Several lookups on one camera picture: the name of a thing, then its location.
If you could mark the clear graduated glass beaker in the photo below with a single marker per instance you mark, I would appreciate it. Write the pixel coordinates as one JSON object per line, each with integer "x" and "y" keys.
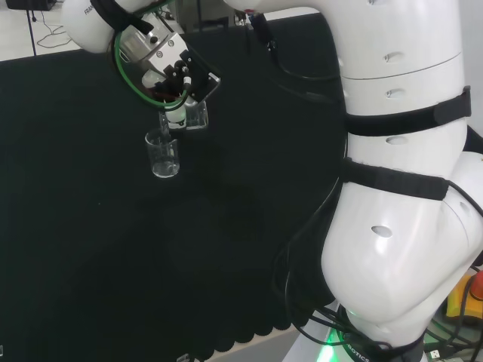
{"x": 163, "y": 158}

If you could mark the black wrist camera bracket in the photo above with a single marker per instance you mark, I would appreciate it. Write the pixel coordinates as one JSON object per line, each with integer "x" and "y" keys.
{"x": 198, "y": 79}

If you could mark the black box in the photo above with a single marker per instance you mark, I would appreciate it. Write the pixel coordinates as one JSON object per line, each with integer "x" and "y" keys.
{"x": 30, "y": 4}

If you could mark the yellow stop button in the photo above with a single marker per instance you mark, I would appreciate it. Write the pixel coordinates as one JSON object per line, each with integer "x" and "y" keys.
{"x": 458, "y": 301}

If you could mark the black bench cloth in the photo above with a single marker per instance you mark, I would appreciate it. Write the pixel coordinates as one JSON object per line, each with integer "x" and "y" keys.
{"x": 113, "y": 226}

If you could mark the black stand pole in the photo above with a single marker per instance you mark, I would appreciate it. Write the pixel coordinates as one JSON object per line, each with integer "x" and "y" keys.
{"x": 32, "y": 34}

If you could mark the clear glass beaker with water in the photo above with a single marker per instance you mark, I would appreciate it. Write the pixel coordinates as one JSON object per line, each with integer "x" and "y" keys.
{"x": 197, "y": 117}

